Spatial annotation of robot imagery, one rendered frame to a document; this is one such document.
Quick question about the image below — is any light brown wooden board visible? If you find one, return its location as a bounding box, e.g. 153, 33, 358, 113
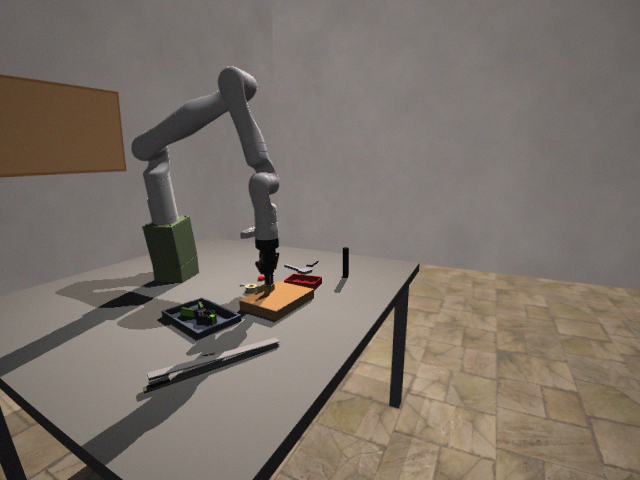
239, 281, 314, 321

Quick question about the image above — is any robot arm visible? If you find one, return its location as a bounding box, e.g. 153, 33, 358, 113
131, 67, 279, 240

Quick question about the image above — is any black cylinder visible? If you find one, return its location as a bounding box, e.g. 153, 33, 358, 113
343, 247, 349, 278

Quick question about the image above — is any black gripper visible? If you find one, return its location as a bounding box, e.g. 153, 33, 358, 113
255, 237, 279, 286

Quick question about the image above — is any red rectangular tray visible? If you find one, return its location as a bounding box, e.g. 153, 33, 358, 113
284, 274, 322, 290

